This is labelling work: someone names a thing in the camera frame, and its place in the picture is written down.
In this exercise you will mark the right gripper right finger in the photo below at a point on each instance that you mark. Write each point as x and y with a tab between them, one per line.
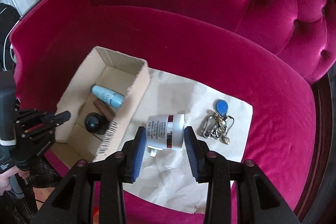
258	201

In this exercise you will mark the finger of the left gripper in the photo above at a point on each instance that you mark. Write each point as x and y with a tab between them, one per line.
29	120
39	132

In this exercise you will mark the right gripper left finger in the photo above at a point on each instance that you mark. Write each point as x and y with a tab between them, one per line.
72	200

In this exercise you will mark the black round-top bottle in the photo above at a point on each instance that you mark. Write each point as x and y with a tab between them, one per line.
96	123

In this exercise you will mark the brown cosmetic tube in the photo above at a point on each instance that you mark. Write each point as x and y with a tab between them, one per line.
104	109

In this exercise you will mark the metal key bunch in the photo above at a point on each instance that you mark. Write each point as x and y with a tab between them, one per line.
217	126

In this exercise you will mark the cardboard box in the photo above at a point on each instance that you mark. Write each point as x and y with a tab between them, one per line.
118	80

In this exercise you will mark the light blue cosmetic tube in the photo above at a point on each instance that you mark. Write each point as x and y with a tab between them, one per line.
108	96

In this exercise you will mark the blue key fob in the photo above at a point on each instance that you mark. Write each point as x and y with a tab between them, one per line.
221	107

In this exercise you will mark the white cosmetic jar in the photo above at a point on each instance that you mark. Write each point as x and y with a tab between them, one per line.
165	132

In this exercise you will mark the white charger plug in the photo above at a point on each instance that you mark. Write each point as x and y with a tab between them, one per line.
153	150

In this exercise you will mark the beige paper sheet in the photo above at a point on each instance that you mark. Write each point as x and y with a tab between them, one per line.
166	180

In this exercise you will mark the black jacket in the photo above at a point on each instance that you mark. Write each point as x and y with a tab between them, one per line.
9	17

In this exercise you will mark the red velvet tufted sofa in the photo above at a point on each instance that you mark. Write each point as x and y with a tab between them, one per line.
265	52

